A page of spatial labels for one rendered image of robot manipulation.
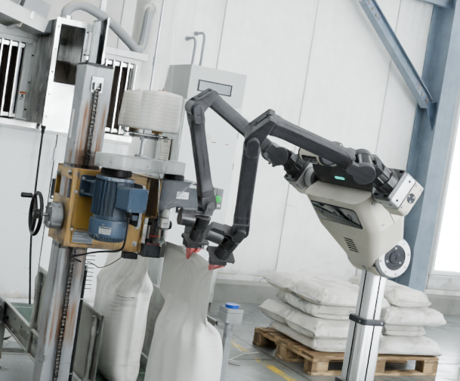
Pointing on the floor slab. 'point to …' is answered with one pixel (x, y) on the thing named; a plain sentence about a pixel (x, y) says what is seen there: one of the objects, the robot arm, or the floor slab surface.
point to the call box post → (226, 348)
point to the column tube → (84, 71)
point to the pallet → (263, 337)
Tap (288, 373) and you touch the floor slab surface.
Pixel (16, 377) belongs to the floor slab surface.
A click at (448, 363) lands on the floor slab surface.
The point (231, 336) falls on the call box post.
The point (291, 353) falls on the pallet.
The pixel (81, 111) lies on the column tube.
